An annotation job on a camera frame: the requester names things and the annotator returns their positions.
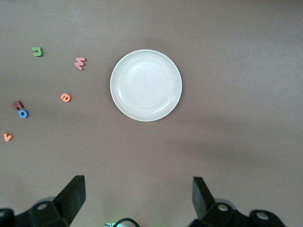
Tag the orange foam letter v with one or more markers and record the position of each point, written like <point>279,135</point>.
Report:
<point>7,137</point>

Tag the brown table cover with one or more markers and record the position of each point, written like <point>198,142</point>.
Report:
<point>236,71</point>

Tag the orange foam letter e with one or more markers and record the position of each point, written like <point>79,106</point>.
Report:
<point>65,97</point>

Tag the green foam letter u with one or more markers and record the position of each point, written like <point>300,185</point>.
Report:
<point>40,52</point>

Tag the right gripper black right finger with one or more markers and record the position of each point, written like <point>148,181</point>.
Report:
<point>203,203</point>

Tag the beige round plate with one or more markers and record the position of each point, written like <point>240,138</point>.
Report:
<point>146,85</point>

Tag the dark red foam letter z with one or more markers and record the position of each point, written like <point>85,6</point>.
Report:
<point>18,105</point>

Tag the blue foam letter o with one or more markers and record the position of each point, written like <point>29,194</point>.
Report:
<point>19,114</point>

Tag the pink foam letter w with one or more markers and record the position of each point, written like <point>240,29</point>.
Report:
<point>80,63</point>

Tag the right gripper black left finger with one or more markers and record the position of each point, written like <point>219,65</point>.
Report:
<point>71,196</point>

